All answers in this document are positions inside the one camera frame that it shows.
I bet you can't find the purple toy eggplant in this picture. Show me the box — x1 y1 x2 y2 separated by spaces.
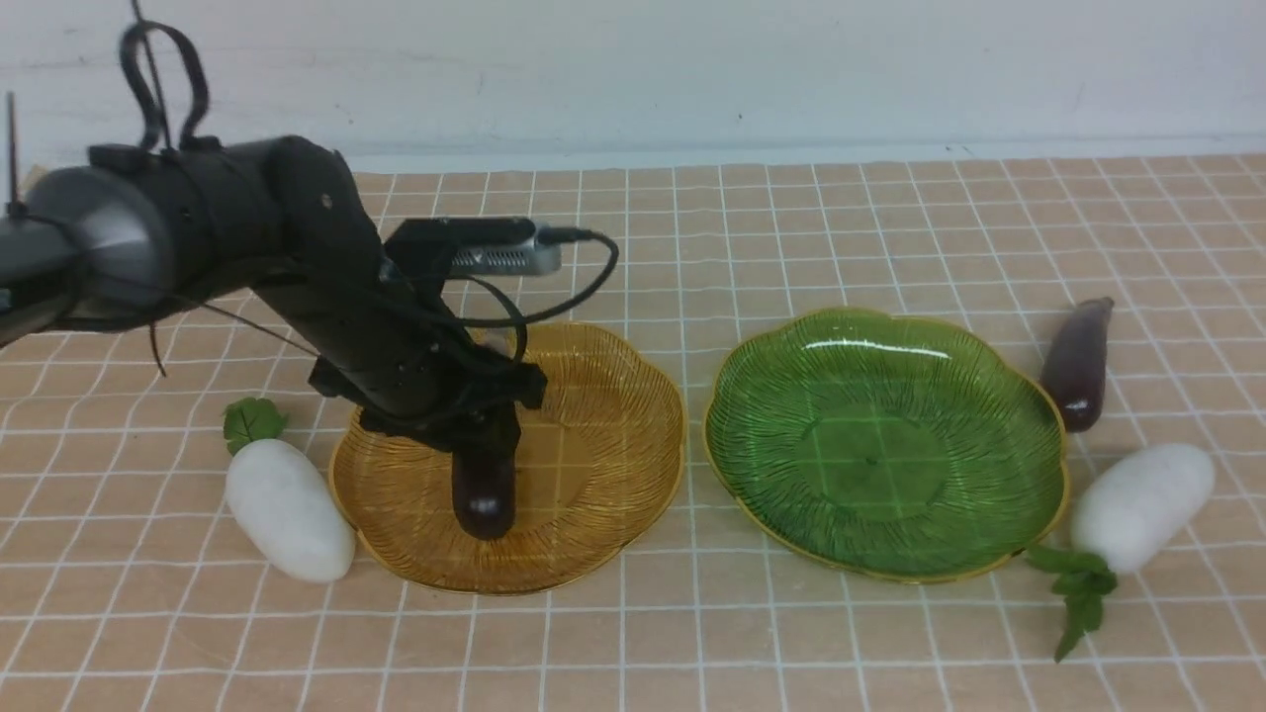
1039 296 1114 433
451 448 517 541

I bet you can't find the black camera cable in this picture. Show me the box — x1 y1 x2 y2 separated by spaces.
396 227 622 359

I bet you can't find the white toy radish with leaves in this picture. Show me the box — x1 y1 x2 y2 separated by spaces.
1025 443 1217 663

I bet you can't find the amber ribbed glass plate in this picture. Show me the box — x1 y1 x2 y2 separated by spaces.
328 321 686 595

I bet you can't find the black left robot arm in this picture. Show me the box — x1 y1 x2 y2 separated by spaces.
1 136 546 470

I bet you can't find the checkered beige tablecloth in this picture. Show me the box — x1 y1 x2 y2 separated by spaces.
1 155 1265 711

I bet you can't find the green ribbed glass plate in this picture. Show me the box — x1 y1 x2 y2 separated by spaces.
703 307 1071 584

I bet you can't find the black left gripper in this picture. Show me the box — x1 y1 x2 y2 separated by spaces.
309 327 548 474

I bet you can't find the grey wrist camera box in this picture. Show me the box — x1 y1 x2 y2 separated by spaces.
385 217 563 277

